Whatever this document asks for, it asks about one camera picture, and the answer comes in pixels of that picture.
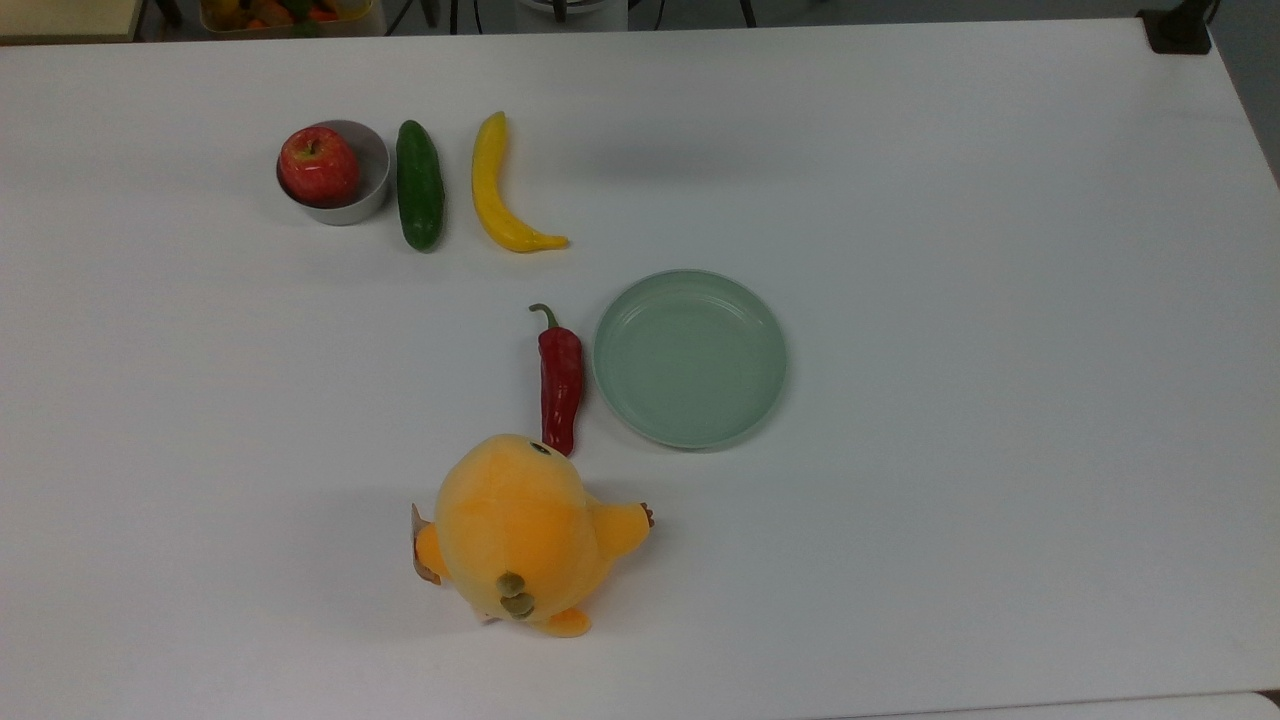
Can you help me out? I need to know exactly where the red apple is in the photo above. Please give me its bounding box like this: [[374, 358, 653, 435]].
[[278, 125, 362, 208]]

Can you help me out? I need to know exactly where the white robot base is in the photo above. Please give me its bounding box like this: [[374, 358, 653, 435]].
[[514, 0, 630, 32]]

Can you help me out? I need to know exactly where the pale green plate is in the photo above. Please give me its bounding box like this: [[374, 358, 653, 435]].
[[592, 269, 789, 450]]

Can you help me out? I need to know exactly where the red chili pepper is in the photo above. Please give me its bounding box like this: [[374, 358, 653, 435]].
[[529, 303, 584, 458]]

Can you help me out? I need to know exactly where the orange plush chick toy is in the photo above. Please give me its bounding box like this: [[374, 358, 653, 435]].
[[410, 433, 656, 639]]

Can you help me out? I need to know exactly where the yellow banana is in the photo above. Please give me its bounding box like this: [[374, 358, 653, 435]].
[[471, 111, 571, 254]]

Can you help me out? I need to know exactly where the green cucumber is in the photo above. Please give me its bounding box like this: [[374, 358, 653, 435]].
[[396, 120, 446, 253]]

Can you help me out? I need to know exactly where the small metal bowl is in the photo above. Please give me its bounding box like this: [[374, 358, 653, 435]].
[[276, 120, 392, 227]]

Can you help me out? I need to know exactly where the clear box of toy food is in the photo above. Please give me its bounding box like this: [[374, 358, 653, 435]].
[[198, 0, 378, 39]]

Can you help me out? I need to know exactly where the black table clamp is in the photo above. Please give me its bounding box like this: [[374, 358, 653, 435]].
[[1138, 0, 1217, 55]]

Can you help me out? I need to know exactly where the light wooden side table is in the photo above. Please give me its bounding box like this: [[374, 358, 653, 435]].
[[0, 0, 143, 44]]

